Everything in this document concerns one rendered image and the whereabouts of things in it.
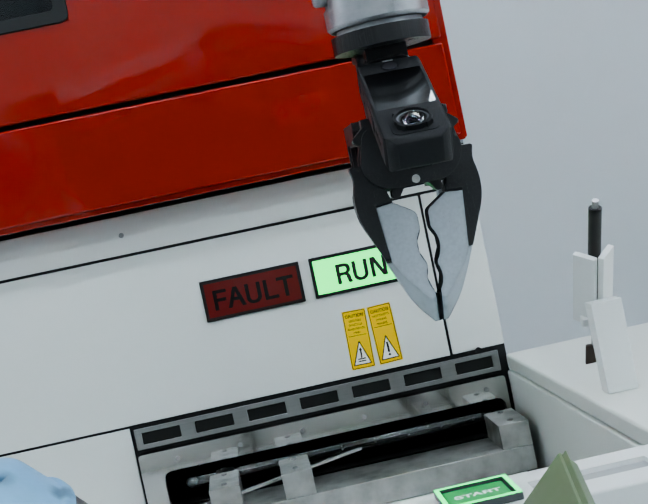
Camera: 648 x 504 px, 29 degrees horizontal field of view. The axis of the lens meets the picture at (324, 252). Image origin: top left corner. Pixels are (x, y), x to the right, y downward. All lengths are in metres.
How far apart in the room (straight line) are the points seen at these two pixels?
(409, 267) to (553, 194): 2.18
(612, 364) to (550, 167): 1.90
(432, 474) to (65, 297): 0.47
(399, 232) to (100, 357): 0.67
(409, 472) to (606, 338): 0.32
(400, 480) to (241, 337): 0.25
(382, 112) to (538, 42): 2.25
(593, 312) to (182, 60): 0.55
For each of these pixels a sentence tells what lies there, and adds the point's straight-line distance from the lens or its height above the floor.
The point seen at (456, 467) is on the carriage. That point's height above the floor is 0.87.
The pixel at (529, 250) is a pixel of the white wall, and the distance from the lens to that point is 3.04.
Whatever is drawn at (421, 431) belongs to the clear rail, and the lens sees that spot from 1.50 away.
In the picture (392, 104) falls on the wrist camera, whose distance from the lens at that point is 0.84.
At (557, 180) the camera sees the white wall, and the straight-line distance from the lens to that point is 3.06.
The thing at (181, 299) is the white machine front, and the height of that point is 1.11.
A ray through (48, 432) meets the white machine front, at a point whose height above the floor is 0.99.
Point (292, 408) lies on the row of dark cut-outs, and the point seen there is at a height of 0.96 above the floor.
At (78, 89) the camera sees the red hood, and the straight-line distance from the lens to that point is 1.43.
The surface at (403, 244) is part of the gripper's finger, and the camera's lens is 0.89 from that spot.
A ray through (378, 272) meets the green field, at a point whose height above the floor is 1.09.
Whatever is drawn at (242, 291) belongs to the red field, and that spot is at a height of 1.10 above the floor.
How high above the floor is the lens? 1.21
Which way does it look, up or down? 3 degrees down
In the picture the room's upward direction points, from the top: 12 degrees counter-clockwise
